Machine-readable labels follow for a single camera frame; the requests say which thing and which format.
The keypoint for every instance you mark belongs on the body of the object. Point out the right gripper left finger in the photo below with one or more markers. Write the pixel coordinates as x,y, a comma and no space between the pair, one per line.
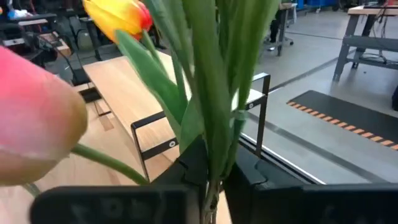
194,165

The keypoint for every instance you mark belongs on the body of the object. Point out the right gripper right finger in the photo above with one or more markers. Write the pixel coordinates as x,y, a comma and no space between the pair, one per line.
242,180

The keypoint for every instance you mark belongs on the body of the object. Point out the light green flower stem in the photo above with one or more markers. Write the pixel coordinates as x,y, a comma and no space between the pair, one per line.
37,109

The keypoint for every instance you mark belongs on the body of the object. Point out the yellow artificial tulip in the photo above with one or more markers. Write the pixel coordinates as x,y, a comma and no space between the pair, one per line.
115,15

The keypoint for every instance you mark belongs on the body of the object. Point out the wooden shelf black metal legs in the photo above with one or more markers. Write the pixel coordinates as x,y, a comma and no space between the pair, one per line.
124,90

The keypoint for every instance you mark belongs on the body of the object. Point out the black hazard-striped floor mat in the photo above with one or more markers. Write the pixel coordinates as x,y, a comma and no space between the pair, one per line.
351,115

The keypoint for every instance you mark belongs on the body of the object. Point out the grey-legged background workbench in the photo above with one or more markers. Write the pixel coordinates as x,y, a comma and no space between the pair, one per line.
367,42

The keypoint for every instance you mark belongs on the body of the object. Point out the black metal table frame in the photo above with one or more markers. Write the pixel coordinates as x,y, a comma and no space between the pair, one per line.
280,163

